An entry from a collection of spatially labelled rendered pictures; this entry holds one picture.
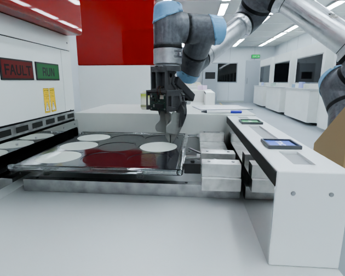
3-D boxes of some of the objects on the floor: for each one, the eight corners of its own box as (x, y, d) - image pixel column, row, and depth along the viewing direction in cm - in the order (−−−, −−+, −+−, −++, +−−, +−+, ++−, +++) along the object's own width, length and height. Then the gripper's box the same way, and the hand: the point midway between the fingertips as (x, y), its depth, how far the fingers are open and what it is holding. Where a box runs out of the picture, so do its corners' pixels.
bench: (305, 126, 629) (315, 39, 587) (282, 116, 804) (288, 49, 762) (352, 127, 620) (366, 38, 577) (318, 117, 795) (326, 49, 752)
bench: (277, 115, 843) (283, 50, 801) (263, 109, 1019) (268, 56, 976) (312, 115, 834) (320, 50, 791) (292, 109, 1009) (297, 56, 967)
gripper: (142, 65, 68) (144, 144, 72) (170, 64, 62) (170, 149, 67) (162, 67, 74) (163, 139, 79) (189, 66, 69) (188, 143, 74)
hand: (172, 138), depth 75 cm, fingers closed
